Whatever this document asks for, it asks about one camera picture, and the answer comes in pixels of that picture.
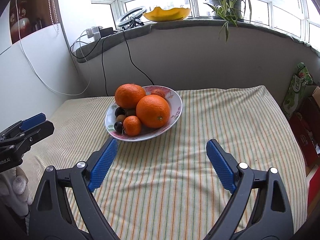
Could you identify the yellow bowl on sill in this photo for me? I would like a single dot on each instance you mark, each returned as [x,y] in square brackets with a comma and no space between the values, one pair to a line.
[160,15]

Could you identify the black ring light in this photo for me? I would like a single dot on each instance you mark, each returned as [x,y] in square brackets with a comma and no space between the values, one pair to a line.
[131,19]

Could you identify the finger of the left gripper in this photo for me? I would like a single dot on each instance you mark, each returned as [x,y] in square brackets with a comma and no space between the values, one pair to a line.
[15,141]
[24,125]

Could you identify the green printed bag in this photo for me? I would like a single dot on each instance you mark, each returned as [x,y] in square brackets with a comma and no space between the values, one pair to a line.
[301,86]

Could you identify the floral white plate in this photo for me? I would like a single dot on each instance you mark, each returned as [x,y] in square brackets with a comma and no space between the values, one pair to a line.
[176,107]

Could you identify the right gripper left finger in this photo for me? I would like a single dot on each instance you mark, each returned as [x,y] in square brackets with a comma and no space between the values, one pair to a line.
[51,216]

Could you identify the dark purple plum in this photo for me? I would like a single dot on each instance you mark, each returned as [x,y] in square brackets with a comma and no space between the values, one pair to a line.
[119,111]

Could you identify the striped tablecloth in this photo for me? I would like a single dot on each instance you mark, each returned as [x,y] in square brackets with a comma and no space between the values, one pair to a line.
[166,187]

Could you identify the red wall picture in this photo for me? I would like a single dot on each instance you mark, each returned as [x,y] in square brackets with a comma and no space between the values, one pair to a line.
[29,16]

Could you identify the brown kiwi fruit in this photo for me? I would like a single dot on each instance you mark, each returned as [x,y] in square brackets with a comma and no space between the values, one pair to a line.
[131,112]

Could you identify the large round orange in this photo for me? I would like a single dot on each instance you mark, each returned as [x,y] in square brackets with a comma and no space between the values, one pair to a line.
[128,95]

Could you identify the grey sill cushion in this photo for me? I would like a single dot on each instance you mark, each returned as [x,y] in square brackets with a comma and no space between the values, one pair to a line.
[96,48]

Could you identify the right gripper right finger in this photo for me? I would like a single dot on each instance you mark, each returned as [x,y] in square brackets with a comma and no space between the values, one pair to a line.
[271,217]

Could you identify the small brown longan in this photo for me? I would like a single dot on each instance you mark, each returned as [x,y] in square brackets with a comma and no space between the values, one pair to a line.
[120,118]

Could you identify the small mandarin with stem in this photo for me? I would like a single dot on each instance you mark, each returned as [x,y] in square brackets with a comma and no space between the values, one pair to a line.
[132,126]

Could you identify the black power adapter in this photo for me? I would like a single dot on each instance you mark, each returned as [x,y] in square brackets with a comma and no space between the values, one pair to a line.
[104,32]

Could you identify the potted spider plant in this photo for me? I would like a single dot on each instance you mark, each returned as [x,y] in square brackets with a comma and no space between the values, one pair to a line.
[231,12]

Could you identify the white power strip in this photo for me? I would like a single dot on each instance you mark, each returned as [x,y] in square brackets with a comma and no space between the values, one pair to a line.
[93,32]

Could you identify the white gloved left hand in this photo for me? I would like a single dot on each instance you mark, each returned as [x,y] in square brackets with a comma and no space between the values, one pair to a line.
[14,191]

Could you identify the large oval orange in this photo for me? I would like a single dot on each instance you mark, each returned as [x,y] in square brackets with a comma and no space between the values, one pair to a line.
[153,111]

